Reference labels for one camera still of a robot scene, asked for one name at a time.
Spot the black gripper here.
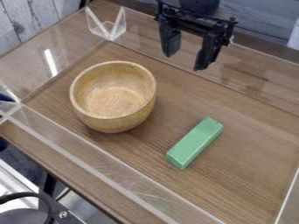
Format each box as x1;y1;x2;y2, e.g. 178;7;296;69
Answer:
155;0;239;71

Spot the green rectangular block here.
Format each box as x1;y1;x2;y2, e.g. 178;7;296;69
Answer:
166;116;223;170

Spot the brown wooden bowl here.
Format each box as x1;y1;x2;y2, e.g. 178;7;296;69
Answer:
70;60;157;133

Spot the blue object at edge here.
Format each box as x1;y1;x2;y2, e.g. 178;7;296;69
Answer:
0;93;15;102

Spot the clear acrylic barrier wall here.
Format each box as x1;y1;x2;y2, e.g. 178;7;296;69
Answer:
0;0;299;224

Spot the black metal table bracket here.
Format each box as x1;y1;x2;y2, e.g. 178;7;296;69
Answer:
41;174;87;224

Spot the black cable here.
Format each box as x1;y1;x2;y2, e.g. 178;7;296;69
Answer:
0;192;57;224

